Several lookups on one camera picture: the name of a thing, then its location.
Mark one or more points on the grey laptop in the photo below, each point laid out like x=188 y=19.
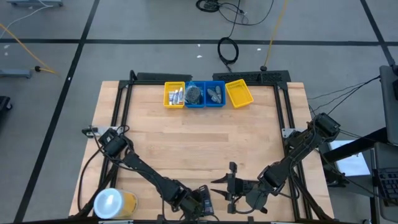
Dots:
x=387 y=186

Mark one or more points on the blue plastic basket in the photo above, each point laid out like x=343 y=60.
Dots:
x=222 y=104
x=199 y=105

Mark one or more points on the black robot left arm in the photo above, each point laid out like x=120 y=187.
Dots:
x=146 y=169

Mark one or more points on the grey equipment housing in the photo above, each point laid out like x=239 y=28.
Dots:
x=390 y=109

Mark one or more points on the black caster wheel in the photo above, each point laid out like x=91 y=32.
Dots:
x=4 y=104

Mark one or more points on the black mesh sponge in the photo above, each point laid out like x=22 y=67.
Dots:
x=193 y=95

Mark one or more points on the grey equipment foot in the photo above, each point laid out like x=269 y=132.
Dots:
x=15 y=73
x=34 y=3

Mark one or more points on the yellow canister with white lid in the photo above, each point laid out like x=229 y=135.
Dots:
x=113 y=203

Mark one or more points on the silver mounting bracket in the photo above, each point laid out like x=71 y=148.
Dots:
x=287 y=133
x=99 y=129

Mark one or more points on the dark blue shave butter tube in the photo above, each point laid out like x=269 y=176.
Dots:
x=207 y=202

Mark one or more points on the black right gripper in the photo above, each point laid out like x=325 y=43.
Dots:
x=241 y=189

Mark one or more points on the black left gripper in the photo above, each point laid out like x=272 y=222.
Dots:
x=186 y=200

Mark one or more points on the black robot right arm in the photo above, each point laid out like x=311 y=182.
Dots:
x=298 y=149

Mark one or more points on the grey toiletry tube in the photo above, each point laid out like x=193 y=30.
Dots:
x=218 y=90
x=211 y=92
x=216 y=99

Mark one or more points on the black flat plate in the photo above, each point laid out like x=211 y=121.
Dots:
x=161 y=76

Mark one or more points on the white board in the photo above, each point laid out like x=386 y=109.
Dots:
x=351 y=161

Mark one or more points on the black perforated plate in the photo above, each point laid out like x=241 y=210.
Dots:
x=248 y=77

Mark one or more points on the yellow plastic basket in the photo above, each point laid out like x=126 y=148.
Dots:
x=166 y=93
x=239 y=93

